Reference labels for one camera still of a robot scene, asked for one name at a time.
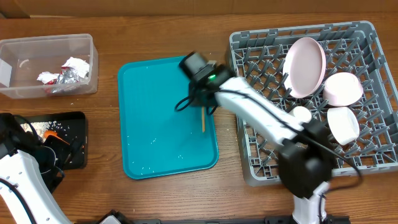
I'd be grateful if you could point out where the clear plastic storage bin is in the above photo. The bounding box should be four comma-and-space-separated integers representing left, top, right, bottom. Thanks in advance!
1, 34, 98, 99

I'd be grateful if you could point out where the white bowl with peanuts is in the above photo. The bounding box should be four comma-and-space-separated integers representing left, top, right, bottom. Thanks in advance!
326, 107, 360, 146

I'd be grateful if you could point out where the pile of rice and peanuts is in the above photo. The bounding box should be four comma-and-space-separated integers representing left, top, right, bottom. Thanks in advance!
30, 121, 71, 142

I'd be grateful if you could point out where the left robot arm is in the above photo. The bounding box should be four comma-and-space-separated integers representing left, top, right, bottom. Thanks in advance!
1, 113, 86, 223

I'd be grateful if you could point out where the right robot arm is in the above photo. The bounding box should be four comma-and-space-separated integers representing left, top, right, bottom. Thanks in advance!
175, 52, 336, 223

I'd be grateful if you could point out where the white paper cup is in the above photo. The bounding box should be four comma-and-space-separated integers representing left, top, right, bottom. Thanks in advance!
289, 106, 312, 123

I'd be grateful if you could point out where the white napkin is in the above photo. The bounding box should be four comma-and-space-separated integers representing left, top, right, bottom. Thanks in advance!
37, 57, 90, 82

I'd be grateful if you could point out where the grey plastic dishwasher rack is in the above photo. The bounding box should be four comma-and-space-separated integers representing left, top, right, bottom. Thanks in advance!
229, 21, 397, 176

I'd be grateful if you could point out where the wooden chopstick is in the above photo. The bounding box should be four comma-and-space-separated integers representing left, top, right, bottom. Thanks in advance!
201, 106, 206, 133

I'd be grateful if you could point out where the teal plastic serving tray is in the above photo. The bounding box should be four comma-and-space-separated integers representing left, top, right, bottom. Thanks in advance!
118, 57, 219, 180

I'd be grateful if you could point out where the silver foil wrapper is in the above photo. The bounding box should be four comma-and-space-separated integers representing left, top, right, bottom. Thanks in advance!
40, 67, 80, 94

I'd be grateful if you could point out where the white round plate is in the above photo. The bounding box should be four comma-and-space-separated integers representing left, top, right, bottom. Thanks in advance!
282, 37, 326, 98

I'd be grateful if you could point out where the orange carrot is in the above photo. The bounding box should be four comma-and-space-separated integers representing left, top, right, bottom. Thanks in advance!
43, 130, 70, 146

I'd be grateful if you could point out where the white bowl with rice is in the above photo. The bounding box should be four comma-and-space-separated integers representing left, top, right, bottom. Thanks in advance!
323, 72, 363, 106

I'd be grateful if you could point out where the black rectangular waste tray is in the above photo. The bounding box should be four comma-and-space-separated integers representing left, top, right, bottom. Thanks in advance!
17, 111, 88, 167

